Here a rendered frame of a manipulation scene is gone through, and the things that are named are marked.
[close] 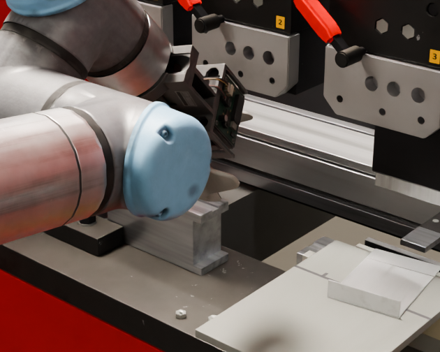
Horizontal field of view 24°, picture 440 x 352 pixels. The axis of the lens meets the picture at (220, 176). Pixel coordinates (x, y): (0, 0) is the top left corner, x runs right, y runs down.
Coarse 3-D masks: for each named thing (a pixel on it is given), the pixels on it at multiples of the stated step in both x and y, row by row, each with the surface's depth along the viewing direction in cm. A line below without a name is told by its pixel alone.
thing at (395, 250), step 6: (366, 240) 125; (372, 240) 125; (378, 240) 125; (372, 246) 125; (378, 246) 124; (384, 246) 124; (390, 246) 124; (390, 252) 123; (396, 252) 123; (402, 252) 122; (408, 252) 122; (414, 258) 121; (420, 258) 121; (426, 258) 121; (438, 264) 120
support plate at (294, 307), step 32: (320, 256) 121; (352, 256) 121; (288, 288) 114; (320, 288) 114; (224, 320) 109; (256, 320) 109; (288, 320) 109; (320, 320) 109; (352, 320) 109; (384, 320) 109; (416, 320) 109
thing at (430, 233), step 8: (424, 224) 128; (432, 224) 128; (416, 232) 126; (424, 232) 126; (432, 232) 126; (400, 240) 124; (408, 240) 124; (416, 240) 124; (424, 240) 124; (432, 240) 124; (416, 248) 123; (424, 248) 123
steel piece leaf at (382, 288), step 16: (352, 272) 117; (368, 272) 117; (384, 272) 117; (400, 272) 117; (416, 272) 117; (336, 288) 112; (352, 288) 111; (368, 288) 114; (384, 288) 114; (400, 288) 114; (416, 288) 114; (352, 304) 111; (368, 304) 110; (384, 304) 109; (400, 304) 111
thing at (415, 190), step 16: (384, 128) 116; (384, 144) 117; (400, 144) 115; (416, 144) 114; (432, 144) 113; (384, 160) 118; (400, 160) 116; (416, 160) 115; (432, 160) 113; (384, 176) 119; (400, 176) 117; (416, 176) 115; (432, 176) 114; (400, 192) 119; (416, 192) 117; (432, 192) 116
